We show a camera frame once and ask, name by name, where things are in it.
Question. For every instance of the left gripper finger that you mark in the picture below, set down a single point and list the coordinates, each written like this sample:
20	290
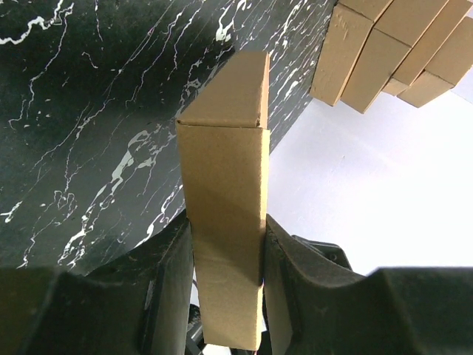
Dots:
136	304

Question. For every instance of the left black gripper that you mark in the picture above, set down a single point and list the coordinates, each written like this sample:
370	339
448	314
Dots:
316	304

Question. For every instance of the top small stacked cardboard box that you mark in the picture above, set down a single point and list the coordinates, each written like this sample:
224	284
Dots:
446	69

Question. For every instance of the large stacked cardboard box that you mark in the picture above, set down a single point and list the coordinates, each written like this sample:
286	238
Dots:
392	38

